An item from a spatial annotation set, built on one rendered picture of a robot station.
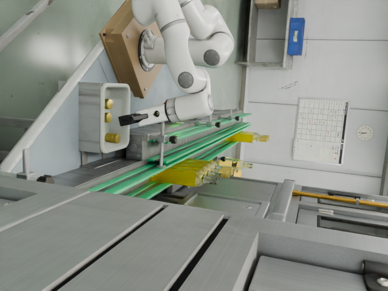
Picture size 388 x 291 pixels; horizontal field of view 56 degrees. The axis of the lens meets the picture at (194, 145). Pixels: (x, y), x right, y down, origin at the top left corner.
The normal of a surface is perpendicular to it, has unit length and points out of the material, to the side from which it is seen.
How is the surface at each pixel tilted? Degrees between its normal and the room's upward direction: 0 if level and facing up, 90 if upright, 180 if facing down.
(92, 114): 90
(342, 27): 90
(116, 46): 90
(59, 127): 0
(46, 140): 0
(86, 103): 90
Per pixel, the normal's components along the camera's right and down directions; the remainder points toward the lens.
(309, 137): -0.32, 0.14
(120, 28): -0.17, -0.67
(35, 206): 0.05, -0.98
